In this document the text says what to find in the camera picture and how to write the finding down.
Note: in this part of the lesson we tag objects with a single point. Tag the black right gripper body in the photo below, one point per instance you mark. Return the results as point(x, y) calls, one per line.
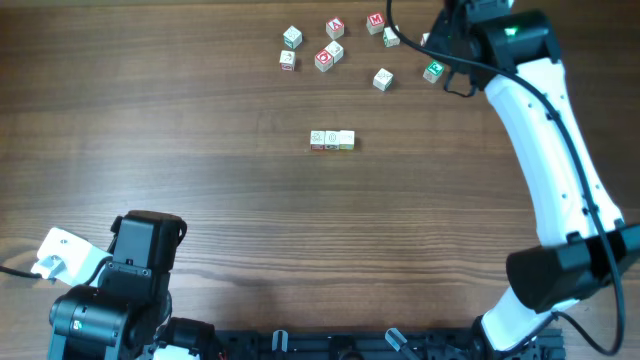
point(441, 38)

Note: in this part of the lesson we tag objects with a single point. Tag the white block green side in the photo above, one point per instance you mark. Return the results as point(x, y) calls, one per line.
point(383, 79)

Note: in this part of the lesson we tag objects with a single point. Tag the block yellow letter C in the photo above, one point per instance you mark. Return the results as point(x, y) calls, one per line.
point(347, 139)

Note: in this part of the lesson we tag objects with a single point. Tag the white block circle engraving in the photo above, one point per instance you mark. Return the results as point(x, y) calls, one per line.
point(332, 140)

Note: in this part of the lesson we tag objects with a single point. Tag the block red letter U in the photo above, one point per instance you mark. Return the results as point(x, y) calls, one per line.
point(317, 140)

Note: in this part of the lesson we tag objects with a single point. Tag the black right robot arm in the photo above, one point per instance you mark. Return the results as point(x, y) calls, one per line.
point(584, 243)

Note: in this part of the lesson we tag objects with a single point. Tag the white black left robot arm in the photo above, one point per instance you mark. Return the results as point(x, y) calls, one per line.
point(127, 315)

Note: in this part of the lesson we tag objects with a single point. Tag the white block red drawing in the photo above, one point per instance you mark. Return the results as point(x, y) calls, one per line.
point(424, 39)

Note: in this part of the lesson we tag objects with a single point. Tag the block green letter F top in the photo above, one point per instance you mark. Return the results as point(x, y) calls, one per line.
point(433, 71)

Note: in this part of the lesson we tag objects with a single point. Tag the plain white picture block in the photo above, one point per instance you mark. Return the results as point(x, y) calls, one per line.
point(390, 38)

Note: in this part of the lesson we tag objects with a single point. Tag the block red letter M top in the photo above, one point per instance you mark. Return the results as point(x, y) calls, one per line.
point(375, 23)

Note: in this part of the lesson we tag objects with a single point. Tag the white block green letter I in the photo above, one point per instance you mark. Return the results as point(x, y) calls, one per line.
point(335, 50)

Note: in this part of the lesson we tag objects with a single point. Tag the block red letter A top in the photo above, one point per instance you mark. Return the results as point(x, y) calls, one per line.
point(335, 28)

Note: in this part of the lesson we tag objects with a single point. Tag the block red letter O top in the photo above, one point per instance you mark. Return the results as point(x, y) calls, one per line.
point(324, 60)

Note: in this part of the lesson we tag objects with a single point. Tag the white block teal side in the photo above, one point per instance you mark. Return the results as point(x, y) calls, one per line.
point(292, 37)

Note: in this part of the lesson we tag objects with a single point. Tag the block red digit six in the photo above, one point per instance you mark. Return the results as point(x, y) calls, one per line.
point(287, 60)

